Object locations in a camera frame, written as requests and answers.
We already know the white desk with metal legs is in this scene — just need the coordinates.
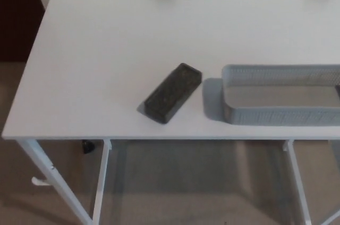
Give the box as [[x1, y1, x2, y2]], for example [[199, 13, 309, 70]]
[[1, 0, 340, 225]]

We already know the white desk leg hook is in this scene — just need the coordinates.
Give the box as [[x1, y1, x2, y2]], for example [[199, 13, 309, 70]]
[[31, 177, 51, 187]]

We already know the dark brown wooden door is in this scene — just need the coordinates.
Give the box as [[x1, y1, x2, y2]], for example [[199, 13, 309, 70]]
[[0, 0, 46, 63]]

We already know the dark grey whiteboard eraser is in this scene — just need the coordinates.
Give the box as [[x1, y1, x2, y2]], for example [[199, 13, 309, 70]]
[[137, 62, 203, 125]]

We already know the grey perforated plastic container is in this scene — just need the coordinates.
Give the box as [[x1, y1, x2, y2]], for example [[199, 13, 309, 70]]
[[222, 64, 340, 126]]

